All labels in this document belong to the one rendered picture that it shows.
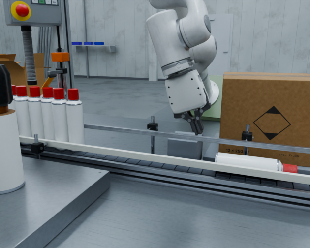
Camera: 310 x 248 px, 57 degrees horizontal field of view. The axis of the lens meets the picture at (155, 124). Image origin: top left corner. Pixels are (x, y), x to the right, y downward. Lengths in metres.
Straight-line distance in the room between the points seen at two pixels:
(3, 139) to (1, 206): 0.15
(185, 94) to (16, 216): 0.48
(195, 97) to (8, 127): 0.46
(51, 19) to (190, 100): 0.58
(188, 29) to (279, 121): 0.42
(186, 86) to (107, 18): 10.45
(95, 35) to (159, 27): 10.66
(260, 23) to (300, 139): 8.85
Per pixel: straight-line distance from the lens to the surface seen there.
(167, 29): 0.75
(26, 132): 1.09
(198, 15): 0.74
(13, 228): 0.64
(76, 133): 0.96
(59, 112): 0.97
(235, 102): 0.94
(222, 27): 9.78
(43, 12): 1.10
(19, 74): 2.70
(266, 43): 9.74
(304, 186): 0.82
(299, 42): 9.79
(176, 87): 0.77
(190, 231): 0.67
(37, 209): 0.69
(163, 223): 0.69
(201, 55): 1.30
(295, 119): 0.97
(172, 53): 0.75
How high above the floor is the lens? 1.22
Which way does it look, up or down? 15 degrees down
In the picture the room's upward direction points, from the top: straight up
